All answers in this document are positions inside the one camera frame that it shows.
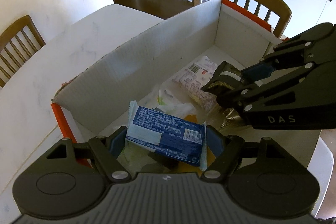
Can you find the blue wet wipes pack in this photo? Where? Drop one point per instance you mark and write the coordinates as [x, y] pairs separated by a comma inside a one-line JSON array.
[[167, 135]]

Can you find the pink printed snack packet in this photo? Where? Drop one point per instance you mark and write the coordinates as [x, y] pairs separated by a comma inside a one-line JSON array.
[[196, 76]]

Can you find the wooden chair behind table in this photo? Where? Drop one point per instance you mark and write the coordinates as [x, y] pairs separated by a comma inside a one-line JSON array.
[[19, 42]]

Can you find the black snack packet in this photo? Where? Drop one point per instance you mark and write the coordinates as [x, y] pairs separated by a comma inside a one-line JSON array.
[[226, 78]]

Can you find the red cardboard shoe box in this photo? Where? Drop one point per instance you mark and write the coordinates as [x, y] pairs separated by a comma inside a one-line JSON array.
[[98, 98]]

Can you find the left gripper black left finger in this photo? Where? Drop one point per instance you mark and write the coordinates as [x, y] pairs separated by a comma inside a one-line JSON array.
[[105, 151]]

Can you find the silver foil snack bag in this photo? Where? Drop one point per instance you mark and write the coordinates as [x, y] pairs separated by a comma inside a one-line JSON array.
[[231, 118]]

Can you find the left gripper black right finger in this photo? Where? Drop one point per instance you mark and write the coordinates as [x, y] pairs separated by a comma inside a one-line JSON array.
[[228, 156]]

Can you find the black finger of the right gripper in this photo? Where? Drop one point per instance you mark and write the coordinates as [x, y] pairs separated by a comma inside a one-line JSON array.
[[305, 93], [316, 45]]

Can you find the white tissue pack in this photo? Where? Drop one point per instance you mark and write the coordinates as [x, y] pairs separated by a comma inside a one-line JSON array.
[[165, 100]]

